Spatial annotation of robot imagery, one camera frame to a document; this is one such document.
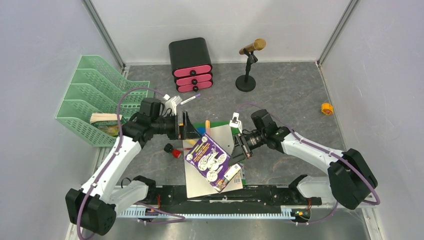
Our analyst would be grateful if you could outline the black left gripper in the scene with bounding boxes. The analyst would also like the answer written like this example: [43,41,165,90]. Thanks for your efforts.
[151,110,202,140]

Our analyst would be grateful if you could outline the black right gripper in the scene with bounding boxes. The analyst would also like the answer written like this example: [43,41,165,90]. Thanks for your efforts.
[227,130,266,167]

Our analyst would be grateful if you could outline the green mesh file rack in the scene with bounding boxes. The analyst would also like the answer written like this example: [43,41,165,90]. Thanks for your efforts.
[55,55,155,147]

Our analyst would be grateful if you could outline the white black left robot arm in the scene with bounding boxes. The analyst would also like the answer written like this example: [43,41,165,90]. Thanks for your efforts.
[65,98,201,236]

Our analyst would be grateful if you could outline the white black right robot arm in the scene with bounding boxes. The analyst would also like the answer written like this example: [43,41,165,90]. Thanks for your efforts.
[228,109,381,210]

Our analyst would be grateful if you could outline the green clip file folder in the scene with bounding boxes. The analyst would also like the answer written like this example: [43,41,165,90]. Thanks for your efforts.
[210,121,246,186]

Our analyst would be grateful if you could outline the yellow highlighter marker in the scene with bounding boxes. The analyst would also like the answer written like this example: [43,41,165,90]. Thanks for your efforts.
[185,139,198,146]

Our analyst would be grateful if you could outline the orange highlighter marker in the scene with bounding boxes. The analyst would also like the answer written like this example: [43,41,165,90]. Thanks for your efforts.
[204,120,211,135]

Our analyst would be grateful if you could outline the purple white marker pen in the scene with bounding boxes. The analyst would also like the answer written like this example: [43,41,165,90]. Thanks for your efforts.
[180,93,201,106]

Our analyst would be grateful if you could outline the red black stamp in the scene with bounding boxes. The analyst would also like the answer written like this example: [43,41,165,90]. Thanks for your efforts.
[163,143,182,159]

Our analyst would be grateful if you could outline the black pink drawer organizer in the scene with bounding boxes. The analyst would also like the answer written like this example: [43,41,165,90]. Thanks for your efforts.
[168,37,214,93]

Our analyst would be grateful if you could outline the black microphone stand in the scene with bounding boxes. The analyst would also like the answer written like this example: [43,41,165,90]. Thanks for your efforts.
[235,48,258,92]

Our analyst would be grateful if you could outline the orange tape measure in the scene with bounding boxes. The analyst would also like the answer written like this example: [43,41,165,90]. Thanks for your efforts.
[320,102,334,116]

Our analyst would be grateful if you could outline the gold microphone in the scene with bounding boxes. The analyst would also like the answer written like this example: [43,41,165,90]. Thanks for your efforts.
[239,38,267,55]

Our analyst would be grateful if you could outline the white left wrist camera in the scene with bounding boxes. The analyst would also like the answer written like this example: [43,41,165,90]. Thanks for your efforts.
[162,94,183,115]

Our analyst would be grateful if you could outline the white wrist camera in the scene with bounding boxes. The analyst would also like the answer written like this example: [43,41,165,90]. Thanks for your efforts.
[162,94,183,115]
[228,112,243,133]

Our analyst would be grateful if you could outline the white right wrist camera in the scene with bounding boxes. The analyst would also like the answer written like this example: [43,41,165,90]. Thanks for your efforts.
[228,112,243,133]

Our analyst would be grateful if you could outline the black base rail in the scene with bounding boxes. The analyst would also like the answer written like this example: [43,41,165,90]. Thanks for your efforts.
[105,183,323,216]

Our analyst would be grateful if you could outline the white cable duct strip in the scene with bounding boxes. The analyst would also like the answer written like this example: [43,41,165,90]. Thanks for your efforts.
[117,205,296,220]

